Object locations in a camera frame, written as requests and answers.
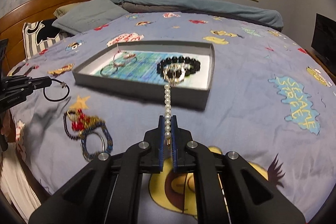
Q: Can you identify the black hair tie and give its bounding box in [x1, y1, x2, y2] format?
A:
[43, 78, 71, 102]

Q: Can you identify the white pearl bracelet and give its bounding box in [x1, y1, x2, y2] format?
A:
[163, 84, 173, 145]

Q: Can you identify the blue beaded bracelet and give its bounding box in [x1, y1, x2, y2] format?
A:
[79, 123, 114, 163]

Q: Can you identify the red bead gold necklace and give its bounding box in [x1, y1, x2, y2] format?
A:
[67, 108, 106, 134]

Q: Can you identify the striped black white pillow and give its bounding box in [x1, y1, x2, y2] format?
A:
[22, 19, 70, 59]

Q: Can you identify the wooden headboard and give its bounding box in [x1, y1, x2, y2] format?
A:
[1, 0, 90, 75]

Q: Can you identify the yellow green pillow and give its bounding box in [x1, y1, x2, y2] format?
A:
[53, 3, 80, 18]

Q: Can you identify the grey shallow tray box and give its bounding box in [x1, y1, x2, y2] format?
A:
[73, 40, 215, 110]

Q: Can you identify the grey blue pillow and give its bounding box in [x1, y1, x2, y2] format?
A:
[52, 0, 128, 35]

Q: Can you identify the cartoon print blue bedsheet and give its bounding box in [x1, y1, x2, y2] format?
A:
[11, 12, 335, 221]

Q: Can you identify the teal folded blanket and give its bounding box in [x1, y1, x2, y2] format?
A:
[110, 0, 284, 31]

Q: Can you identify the wooden tv stand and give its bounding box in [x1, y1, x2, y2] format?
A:
[306, 49, 335, 83]

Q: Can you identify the black television screen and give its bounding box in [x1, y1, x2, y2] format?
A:
[311, 14, 336, 67]

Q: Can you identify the dark beaded necklace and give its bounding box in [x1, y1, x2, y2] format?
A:
[62, 110, 83, 141]

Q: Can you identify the thin green cord bracelet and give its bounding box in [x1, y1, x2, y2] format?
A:
[99, 64, 120, 77]

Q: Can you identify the gold chain bracelet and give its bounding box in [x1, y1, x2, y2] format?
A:
[162, 64, 186, 87]

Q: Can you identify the black bead bracelet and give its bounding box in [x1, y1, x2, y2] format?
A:
[156, 55, 201, 76]

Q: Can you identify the pink cord bracelet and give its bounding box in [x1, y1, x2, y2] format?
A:
[112, 50, 138, 68]

